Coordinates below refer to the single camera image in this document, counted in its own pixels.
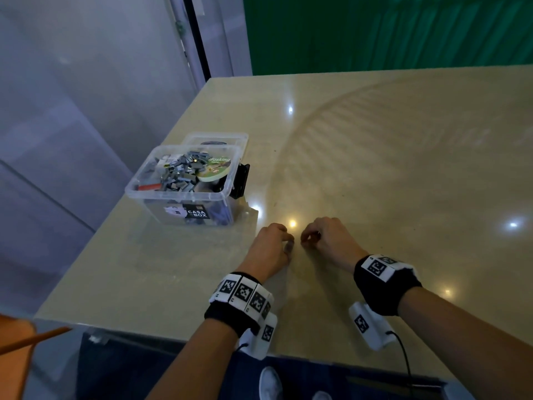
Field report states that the black window post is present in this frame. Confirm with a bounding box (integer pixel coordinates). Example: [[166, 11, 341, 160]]
[[183, 0, 212, 80]]

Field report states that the transparent storage box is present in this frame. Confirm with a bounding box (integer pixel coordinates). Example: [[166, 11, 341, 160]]
[[125, 144, 251, 227]]

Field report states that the person's right hand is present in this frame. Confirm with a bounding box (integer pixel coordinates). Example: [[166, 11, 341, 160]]
[[300, 216, 369, 273]]

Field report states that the person's right forearm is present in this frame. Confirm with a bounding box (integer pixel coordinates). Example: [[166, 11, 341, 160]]
[[397, 286, 533, 400]]

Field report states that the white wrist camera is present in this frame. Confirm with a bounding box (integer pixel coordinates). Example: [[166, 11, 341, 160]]
[[348, 301, 399, 352], [240, 312, 279, 361]]

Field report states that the green curtain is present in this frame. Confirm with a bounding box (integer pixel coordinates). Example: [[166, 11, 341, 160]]
[[243, 0, 533, 77]]

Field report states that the transparent box lid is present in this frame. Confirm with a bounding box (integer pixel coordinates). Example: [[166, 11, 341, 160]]
[[182, 132, 250, 159]]

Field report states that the person's left hand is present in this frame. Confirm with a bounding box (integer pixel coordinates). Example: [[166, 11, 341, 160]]
[[235, 222, 296, 284]]

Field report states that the person's left forearm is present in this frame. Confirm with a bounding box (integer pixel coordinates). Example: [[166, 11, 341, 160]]
[[145, 319, 241, 400]]

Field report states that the black camera cable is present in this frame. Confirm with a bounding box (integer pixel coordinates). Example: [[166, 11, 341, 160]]
[[391, 331, 413, 388]]

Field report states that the orange chair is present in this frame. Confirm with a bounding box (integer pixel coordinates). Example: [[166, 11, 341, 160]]
[[0, 314, 74, 400]]

